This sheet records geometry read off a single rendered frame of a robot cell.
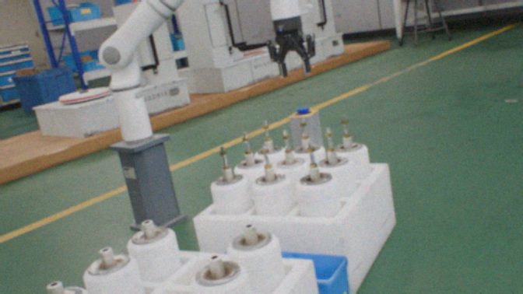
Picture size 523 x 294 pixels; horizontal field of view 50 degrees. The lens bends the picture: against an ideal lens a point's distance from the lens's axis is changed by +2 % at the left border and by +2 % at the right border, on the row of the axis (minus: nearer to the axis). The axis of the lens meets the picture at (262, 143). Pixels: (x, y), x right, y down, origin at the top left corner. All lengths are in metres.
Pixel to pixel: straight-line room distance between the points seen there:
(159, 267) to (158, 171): 0.74
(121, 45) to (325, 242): 0.89
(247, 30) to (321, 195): 7.22
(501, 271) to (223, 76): 2.97
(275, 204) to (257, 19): 6.99
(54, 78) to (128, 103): 4.11
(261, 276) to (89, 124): 2.52
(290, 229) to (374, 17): 5.85
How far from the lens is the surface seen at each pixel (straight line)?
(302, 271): 1.03
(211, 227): 1.36
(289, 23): 1.43
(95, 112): 3.42
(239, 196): 1.34
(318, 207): 1.24
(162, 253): 1.11
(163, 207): 1.84
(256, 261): 0.97
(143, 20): 1.72
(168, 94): 3.70
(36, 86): 5.84
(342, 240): 1.22
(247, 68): 4.17
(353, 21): 7.15
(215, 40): 4.06
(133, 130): 1.79
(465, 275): 1.34
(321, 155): 1.49
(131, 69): 1.82
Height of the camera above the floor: 0.66
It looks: 14 degrees down
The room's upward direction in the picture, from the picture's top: 11 degrees counter-clockwise
